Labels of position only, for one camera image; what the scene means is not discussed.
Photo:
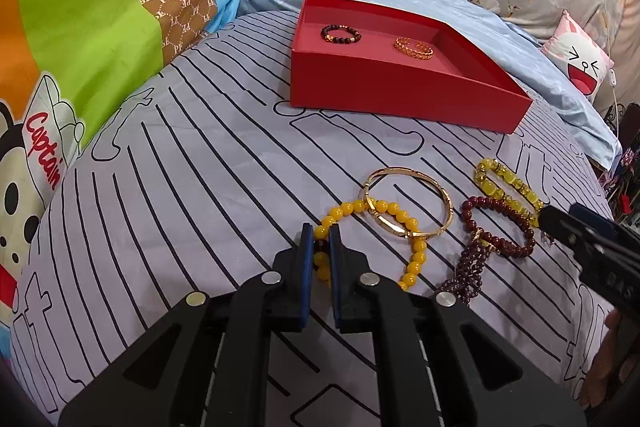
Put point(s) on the colourful cartoon quilt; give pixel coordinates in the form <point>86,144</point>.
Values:
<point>90,32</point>

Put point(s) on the person's right hand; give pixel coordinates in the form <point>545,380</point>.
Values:
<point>602,382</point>

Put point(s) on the pink bunny cushion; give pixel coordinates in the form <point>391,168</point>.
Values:
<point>575,57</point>

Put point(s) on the plain gold bangle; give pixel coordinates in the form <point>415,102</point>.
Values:
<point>445,202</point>

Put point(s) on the red cardboard box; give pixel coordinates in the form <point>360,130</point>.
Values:
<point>400,99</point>

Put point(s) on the light blue pillow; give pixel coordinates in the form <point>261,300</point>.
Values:
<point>545,82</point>

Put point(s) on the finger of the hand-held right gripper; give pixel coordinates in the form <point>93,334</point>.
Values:
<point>607,219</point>
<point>562,227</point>

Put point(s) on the dark bedside clutter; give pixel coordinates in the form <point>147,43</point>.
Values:
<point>625,182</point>

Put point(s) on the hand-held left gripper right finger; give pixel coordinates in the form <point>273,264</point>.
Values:
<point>336,279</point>

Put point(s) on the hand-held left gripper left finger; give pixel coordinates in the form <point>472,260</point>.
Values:
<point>304,279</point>

